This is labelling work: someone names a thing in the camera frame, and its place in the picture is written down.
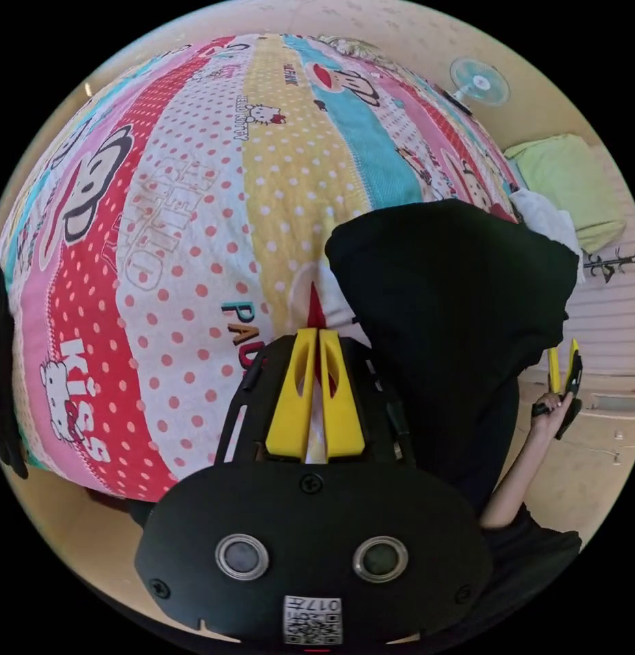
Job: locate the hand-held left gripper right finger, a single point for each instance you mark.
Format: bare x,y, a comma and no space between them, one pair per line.
343,409

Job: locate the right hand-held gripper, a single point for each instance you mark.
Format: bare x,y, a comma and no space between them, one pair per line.
572,396

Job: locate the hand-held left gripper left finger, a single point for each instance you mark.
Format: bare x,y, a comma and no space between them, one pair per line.
289,404

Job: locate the black pants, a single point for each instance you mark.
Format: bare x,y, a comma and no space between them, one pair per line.
450,307

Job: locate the person's right forearm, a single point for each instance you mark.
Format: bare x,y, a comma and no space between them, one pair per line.
517,481

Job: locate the person's right hand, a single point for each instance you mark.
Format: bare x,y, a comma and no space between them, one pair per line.
552,417

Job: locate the white cloth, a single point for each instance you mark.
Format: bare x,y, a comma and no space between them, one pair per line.
548,225

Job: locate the green pillow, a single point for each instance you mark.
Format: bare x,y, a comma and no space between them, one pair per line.
568,189

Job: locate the bed with printed dotted sheet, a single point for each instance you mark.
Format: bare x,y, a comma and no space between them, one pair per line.
194,230

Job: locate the person's body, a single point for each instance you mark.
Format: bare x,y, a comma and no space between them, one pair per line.
527,568

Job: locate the black cloth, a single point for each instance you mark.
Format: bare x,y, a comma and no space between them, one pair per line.
2,373

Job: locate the light blue standing fan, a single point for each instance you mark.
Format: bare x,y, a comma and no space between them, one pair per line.
479,82

